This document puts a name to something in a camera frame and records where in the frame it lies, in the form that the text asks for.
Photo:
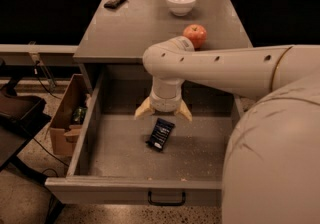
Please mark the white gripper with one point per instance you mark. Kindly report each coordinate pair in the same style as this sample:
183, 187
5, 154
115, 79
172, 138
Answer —
164, 102

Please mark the dark blue rxbar wrapper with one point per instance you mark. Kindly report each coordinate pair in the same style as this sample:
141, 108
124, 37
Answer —
160, 134

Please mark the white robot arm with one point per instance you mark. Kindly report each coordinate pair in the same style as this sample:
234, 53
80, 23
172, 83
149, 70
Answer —
271, 171

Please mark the open grey top drawer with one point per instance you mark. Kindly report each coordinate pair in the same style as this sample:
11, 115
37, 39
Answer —
112, 164

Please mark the grey cabinet with counter top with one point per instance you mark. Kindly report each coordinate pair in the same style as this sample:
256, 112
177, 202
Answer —
122, 35

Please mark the black snack bar on counter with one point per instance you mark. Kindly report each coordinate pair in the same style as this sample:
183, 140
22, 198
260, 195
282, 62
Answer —
114, 4

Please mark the red apple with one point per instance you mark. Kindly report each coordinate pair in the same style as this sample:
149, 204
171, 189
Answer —
196, 33

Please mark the green item in box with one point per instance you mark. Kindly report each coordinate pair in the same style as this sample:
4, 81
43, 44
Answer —
78, 115

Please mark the cardboard box on floor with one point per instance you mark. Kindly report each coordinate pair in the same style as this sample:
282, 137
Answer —
74, 97

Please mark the white bowl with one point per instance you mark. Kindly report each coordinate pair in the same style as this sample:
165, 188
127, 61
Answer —
180, 7

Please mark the black chair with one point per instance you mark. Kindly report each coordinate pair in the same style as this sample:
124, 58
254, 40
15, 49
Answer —
21, 119

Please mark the black drawer handle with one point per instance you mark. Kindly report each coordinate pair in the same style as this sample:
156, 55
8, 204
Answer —
166, 199

